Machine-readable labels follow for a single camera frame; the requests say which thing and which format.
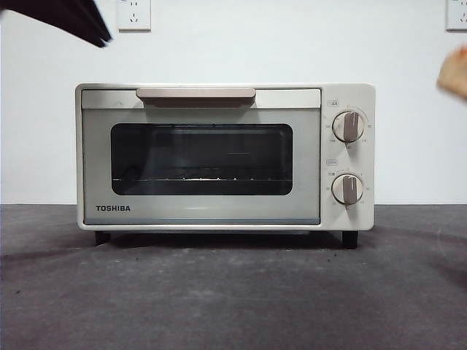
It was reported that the glass oven door taupe handle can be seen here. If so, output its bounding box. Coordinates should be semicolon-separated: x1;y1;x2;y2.
80;87;323;226

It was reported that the orange-brown bread bun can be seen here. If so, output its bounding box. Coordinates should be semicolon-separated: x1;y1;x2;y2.
436;45;467;96

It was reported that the cream oven knob taupe grip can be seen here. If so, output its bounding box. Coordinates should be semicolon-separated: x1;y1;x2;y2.
331;172;365;205
332;111;367;143

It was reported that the cream Toshiba toaster oven body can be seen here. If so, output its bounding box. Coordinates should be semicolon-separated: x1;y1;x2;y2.
75;82;377;251

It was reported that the white wall socket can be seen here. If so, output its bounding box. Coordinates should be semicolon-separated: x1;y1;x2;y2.
116;0;152;31
445;0;467;32

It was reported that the metal wire oven rack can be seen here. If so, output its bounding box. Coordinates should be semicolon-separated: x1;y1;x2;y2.
112;176;293;183

